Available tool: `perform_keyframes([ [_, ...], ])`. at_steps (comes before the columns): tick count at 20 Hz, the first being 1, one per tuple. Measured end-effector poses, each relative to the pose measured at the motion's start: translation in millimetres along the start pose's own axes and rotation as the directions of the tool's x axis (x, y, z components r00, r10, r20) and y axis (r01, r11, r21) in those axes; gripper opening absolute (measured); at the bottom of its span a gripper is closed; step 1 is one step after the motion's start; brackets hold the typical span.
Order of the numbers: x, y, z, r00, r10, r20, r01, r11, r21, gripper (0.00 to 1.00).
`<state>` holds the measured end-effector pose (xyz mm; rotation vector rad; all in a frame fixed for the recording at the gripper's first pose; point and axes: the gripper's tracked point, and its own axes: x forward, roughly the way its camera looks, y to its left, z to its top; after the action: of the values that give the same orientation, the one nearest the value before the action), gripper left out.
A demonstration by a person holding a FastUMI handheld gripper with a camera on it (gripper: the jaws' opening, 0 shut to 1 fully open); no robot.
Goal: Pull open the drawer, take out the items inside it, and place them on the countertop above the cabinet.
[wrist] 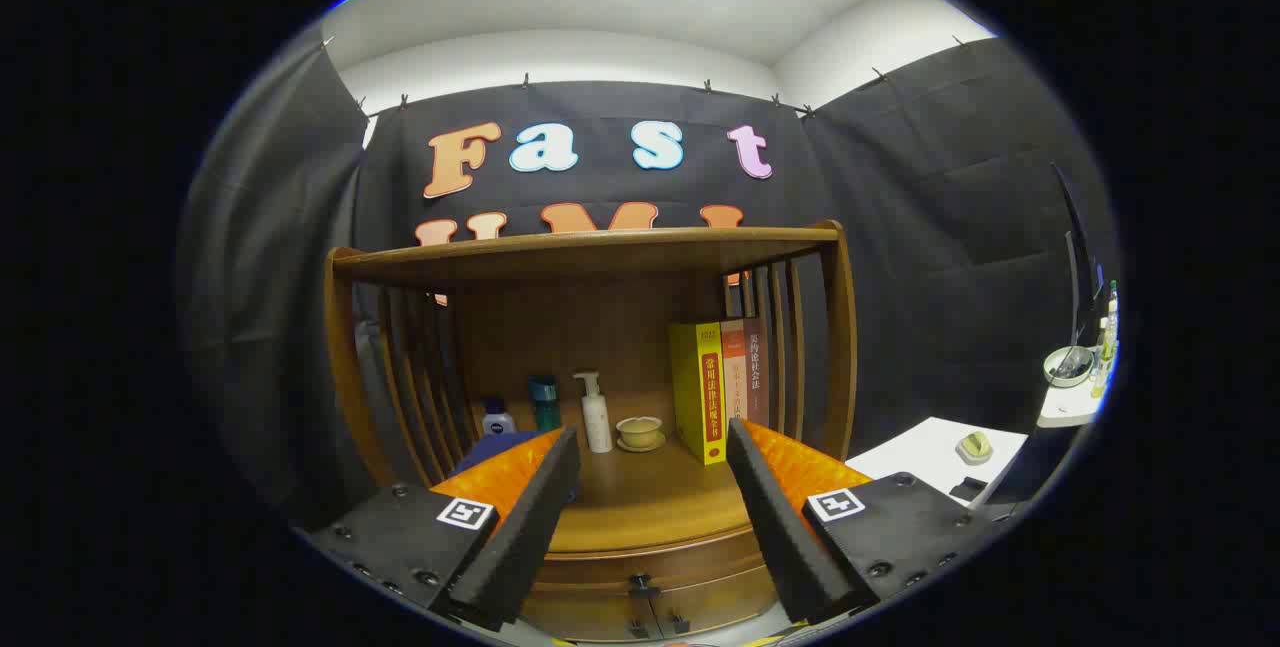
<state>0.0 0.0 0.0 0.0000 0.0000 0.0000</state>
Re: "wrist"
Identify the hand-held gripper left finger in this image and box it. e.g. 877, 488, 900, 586
305, 425, 583, 634

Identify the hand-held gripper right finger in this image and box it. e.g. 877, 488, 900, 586
725, 417, 1001, 626

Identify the wooden drawer with black knob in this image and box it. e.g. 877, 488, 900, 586
535, 525, 769, 600

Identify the wooden cabinet door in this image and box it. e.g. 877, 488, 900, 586
520, 592, 656, 642
650, 567, 781, 638

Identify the wooden slatted cabinet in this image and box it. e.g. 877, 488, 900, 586
322, 219, 861, 643

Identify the blue folded towel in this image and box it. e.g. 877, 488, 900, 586
447, 430, 546, 476

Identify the teal bottle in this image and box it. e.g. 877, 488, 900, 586
528, 375, 563, 433

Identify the white pump bottle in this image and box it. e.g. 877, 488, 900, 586
573, 371, 614, 455

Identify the beige lidded tea bowl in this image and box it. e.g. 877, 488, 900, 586
615, 415, 667, 454

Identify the brown book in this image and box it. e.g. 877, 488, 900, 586
743, 315, 771, 428

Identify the white table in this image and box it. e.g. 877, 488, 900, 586
845, 415, 1031, 513

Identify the yellow book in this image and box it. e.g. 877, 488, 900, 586
668, 321, 728, 466

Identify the orange book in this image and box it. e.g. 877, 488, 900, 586
720, 318, 750, 423

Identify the white side shelf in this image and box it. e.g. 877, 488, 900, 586
1036, 382, 1106, 430

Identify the white bowl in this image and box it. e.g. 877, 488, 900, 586
1042, 345, 1096, 388

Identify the clear bottle with green cap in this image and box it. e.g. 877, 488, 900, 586
1095, 279, 1121, 398

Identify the thin black stand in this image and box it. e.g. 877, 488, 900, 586
1048, 162, 1101, 348

